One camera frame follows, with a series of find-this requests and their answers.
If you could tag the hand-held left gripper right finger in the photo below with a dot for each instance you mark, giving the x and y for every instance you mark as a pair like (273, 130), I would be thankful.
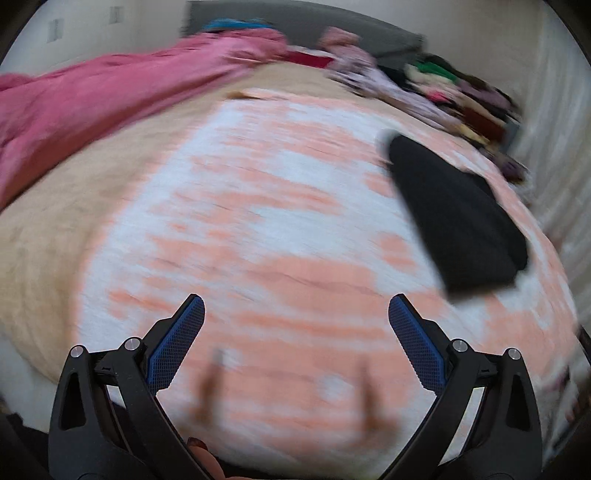
(418, 344)

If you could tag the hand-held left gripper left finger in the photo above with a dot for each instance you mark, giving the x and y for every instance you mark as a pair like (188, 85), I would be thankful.
(178, 346)

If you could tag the pile of folded clothes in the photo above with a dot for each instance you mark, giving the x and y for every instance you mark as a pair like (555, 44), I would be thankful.
(466, 97)

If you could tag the person's left hand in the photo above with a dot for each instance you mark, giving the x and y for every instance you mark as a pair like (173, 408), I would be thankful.
(207, 464)

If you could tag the orange and white fluffy blanket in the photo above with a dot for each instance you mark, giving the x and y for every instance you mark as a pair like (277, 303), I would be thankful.
(286, 221)

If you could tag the beige plush bed sheet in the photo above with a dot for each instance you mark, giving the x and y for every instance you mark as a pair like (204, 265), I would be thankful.
(69, 221)

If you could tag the white satin curtain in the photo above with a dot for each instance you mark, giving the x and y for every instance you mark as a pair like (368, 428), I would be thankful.
(558, 138)

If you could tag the pink velvet duvet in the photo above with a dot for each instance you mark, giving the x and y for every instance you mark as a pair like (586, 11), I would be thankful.
(92, 106)

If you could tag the lilac crumpled garment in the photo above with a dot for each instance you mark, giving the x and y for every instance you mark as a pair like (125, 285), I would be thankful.
(383, 90)

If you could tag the dark navy cloth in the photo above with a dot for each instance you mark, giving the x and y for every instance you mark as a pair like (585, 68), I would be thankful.
(395, 76)

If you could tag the red cloth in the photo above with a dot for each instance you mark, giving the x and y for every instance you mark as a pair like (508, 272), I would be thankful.
(309, 58)

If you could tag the pink fluffy cloth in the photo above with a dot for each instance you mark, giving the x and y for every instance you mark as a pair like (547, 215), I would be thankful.
(339, 37)

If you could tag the blue cloth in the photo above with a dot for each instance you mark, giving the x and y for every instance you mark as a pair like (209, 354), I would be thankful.
(235, 25)

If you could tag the white wardrobe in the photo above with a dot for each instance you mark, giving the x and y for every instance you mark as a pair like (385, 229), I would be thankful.
(83, 32)

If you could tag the grey quilted headboard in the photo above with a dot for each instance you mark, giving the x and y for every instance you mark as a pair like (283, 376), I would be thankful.
(295, 18)

